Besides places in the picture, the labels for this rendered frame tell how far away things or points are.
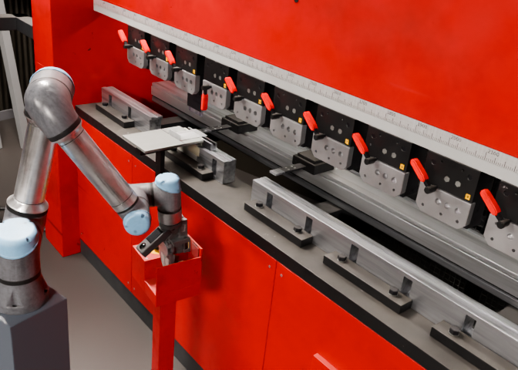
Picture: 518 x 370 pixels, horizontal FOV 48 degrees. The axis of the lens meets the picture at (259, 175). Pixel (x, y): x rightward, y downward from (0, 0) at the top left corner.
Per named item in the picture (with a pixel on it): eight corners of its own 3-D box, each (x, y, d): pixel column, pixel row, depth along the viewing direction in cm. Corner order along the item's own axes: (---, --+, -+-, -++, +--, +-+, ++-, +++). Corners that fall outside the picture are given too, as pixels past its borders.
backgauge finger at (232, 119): (192, 130, 244) (192, 119, 242) (240, 122, 260) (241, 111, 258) (208, 139, 236) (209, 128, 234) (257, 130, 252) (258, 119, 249)
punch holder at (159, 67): (149, 72, 248) (149, 34, 242) (166, 71, 254) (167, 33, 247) (167, 82, 238) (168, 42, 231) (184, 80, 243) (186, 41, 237)
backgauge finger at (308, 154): (261, 171, 212) (263, 158, 210) (311, 158, 228) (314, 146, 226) (283, 183, 204) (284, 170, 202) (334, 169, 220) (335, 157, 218)
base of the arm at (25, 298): (11, 322, 156) (8, 292, 152) (-19, 298, 164) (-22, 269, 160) (59, 297, 168) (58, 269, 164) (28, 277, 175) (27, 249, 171)
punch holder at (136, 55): (126, 61, 262) (126, 25, 255) (143, 60, 267) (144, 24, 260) (143, 69, 252) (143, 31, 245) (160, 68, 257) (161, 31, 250)
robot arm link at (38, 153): (-6, 253, 165) (28, 72, 146) (2, 227, 178) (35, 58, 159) (38, 259, 169) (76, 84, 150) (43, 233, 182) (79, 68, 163)
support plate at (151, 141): (122, 137, 228) (122, 135, 227) (179, 128, 244) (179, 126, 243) (145, 153, 215) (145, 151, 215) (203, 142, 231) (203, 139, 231)
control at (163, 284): (132, 274, 201) (132, 230, 194) (173, 264, 209) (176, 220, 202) (156, 307, 186) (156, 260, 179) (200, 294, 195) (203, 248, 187)
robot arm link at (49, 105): (48, 81, 137) (163, 224, 161) (52, 69, 147) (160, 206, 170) (8, 107, 138) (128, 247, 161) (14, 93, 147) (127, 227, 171)
